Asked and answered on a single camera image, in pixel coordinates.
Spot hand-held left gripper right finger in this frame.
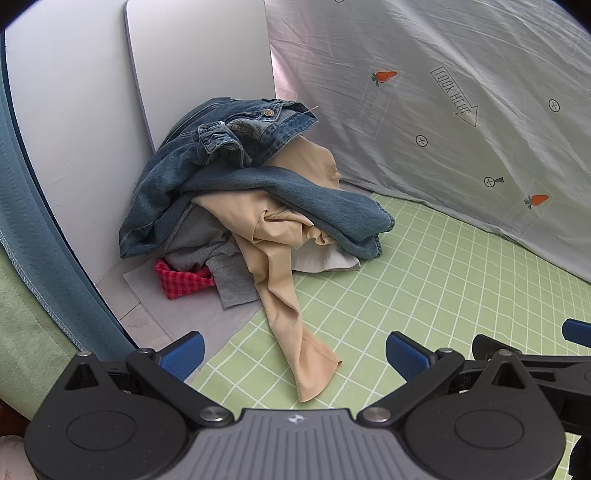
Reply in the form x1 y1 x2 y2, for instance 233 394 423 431
358 331 536 428

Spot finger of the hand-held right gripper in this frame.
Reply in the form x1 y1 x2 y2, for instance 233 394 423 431
471 335 591 385
561 318 591 348

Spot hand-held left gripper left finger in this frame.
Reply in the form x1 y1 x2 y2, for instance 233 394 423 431
62 331 235 429

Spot blue denim jeans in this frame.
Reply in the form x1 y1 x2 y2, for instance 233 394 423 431
119 97 396 260

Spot pale grey liner sheet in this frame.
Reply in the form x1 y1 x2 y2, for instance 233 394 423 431
122 270 264 361

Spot red checked cloth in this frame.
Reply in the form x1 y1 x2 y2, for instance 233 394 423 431
154 259 217 301

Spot grey garment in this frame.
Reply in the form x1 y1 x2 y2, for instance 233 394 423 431
164 205 262 310

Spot beige garment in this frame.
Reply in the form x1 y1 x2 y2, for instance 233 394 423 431
191 138 342 403

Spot white cloth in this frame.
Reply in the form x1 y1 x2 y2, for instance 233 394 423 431
291 244 361 274

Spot pale green cloth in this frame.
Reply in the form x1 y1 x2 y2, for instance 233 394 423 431
0 258 79 416

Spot blue curtain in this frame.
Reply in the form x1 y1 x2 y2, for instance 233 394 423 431
0 46 139 356

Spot grey carrot print sheet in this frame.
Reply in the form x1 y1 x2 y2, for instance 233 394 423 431
264 0 591 282

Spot white board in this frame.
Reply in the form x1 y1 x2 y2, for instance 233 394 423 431
124 0 278 154

